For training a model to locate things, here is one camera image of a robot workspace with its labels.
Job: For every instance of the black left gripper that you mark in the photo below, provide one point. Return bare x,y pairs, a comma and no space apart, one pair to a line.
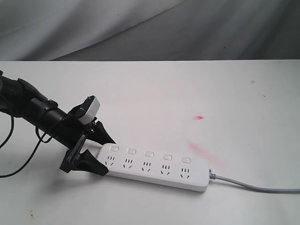
69,131

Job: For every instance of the white five-outlet power strip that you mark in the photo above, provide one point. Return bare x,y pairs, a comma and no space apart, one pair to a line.
176,170

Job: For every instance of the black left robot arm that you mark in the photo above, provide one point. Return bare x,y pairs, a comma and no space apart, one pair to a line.
19,99

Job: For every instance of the grey backdrop cloth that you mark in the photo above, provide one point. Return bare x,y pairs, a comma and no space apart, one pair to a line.
121,30

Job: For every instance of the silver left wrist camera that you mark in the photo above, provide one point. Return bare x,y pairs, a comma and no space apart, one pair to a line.
88,110

